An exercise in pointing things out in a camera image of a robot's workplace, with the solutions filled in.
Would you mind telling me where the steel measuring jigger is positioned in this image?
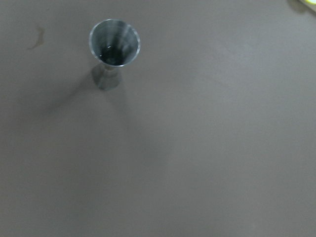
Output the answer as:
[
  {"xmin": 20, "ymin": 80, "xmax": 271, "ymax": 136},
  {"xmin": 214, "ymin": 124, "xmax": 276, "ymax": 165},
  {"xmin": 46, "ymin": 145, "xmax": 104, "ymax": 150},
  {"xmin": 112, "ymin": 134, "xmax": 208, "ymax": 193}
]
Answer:
[{"xmin": 88, "ymin": 19, "xmax": 141, "ymax": 90}]

